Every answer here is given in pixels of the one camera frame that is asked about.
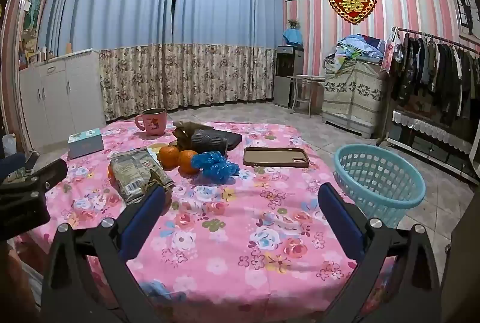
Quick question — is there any grey water dispenser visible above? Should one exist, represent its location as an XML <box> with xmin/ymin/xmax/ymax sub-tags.
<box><xmin>273</xmin><ymin>45</ymin><xmax>305</xmax><ymax>108</ymax></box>

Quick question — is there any small metal table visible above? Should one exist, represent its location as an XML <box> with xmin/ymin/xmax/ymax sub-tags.
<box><xmin>289</xmin><ymin>74</ymin><xmax>326</xmax><ymax>116</ymax></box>

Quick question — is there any blue plastic scrap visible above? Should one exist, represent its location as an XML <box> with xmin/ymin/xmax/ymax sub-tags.
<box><xmin>139</xmin><ymin>280</ymin><xmax>186</xmax><ymax>303</ymax></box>

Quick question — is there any pile of clothes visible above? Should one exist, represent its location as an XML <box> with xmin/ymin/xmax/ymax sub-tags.
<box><xmin>324</xmin><ymin>34</ymin><xmax>387</xmax><ymax>70</ymax></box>

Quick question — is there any white lace cloth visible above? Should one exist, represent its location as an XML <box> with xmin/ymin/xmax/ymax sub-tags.
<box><xmin>392</xmin><ymin>109</ymin><xmax>475</xmax><ymax>155</ymax></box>

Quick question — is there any brown plush toy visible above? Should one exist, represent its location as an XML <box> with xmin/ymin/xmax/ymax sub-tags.
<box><xmin>172</xmin><ymin>121</ymin><xmax>211</xmax><ymax>150</ymax></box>

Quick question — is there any grey-green snack packet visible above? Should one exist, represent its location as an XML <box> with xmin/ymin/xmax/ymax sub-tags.
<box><xmin>108</xmin><ymin>147</ymin><xmax>175</xmax><ymax>205</ymax></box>

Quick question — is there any blue floral curtain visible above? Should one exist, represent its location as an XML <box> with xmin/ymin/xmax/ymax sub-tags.
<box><xmin>170</xmin><ymin>0</ymin><xmax>284</xmax><ymax>110</ymax></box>
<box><xmin>39</xmin><ymin>0</ymin><xmax>178</xmax><ymax>122</ymax></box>

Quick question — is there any wall poster with figures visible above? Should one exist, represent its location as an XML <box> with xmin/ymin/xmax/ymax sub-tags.
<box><xmin>22</xmin><ymin>0</ymin><xmax>47</xmax><ymax>33</ymax></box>

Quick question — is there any pink floral tablecloth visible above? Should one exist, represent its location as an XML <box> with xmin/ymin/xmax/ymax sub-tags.
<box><xmin>28</xmin><ymin>118</ymin><xmax>399</xmax><ymax>313</ymax></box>

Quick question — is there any teal plastic basket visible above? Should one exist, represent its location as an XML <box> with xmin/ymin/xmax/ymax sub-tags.
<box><xmin>334</xmin><ymin>144</ymin><xmax>427</xmax><ymax>229</ymax></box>

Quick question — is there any orange fruit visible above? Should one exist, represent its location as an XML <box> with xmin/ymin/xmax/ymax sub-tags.
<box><xmin>177</xmin><ymin>149</ymin><xmax>199</xmax><ymax>175</ymax></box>
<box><xmin>157</xmin><ymin>145</ymin><xmax>181</xmax><ymax>171</ymax></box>

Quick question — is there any black and white wall poster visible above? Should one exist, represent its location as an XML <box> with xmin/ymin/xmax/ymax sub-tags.
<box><xmin>448</xmin><ymin>0</ymin><xmax>480</xmax><ymax>36</ymax></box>

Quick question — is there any blue cover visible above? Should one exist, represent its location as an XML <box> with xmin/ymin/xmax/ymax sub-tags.
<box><xmin>283</xmin><ymin>26</ymin><xmax>304</xmax><ymax>47</ymax></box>

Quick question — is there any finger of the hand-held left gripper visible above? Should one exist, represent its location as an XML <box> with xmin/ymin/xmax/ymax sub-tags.
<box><xmin>0</xmin><ymin>158</ymin><xmax>69</xmax><ymax>197</ymax></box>
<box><xmin>0</xmin><ymin>191</ymin><xmax>52</xmax><ymax>242</ymax></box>

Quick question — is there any teal and grey tissue box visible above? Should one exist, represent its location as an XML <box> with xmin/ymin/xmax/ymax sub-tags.
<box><xmin>67</xmin><ymin>128</ymin><xmax>105</xmax><ymax>159</ymax></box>

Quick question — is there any white cabinet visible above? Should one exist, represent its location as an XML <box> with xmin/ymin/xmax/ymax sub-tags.
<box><xmin>19</xmin><ymin>49</ymin><xmax>107</xmax><ymax>155</ymax></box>

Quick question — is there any crumpled blue plastic bag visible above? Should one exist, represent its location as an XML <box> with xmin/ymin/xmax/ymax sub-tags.
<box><xmin>191</xmin><ymin>151</ymin><xmax>241</xmax><ymax>182</ymax></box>

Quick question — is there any pink hanging bag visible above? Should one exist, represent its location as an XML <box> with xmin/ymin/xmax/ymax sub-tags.
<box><xmin>380</xmin><ymin>32</ymin><xmax>400</xmax><ymax>74</ymax></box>

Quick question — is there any pink cartoon mug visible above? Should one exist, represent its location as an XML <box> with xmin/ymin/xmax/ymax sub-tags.
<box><xmin>134</xmin><ymin>107</ymin><xmax>168</xmax><ymax>137</ymax></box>

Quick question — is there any brown phone case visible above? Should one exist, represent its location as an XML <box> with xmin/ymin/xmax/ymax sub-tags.
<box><xmin>243</xmin><ymin>146</ymin><xmax>310</xmax><ymax>168</ymax></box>

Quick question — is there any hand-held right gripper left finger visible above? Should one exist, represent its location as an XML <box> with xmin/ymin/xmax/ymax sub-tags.
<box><xmin>41</xmin><ymin>185</ymin><xmax>166</xmax><ymax>323</ymax></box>

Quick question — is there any dark woven basket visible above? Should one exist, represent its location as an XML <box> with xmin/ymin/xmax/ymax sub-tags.
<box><xmin>190</xmin><ymin>130</ymin><xmax>230</xmax><ymax>155</ymax></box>

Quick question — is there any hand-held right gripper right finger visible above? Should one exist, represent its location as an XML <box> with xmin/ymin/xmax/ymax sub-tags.
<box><xmin>318</xmin><ymin>182</ymin><xmax>444</xmax><ymax>323</ymax></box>

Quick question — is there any red heart wall decoration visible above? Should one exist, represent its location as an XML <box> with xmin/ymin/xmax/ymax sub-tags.
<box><xmin>328</xmin><ymin>0</ymin><xmax>377</xmax><ymax>24</ymax></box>

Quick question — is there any cloth-covered cabinet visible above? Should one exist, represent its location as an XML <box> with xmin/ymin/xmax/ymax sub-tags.
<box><xmin>322</xmin><ymin>58</ymin><xmax>389</xmax><ymax>139</ymax></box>

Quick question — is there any row of hanging clothes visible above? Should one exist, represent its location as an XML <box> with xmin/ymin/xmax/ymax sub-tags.
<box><xmin>390</xmin><ymin>33</ymin><xmax>480</xmax><ymax>128</ymax></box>

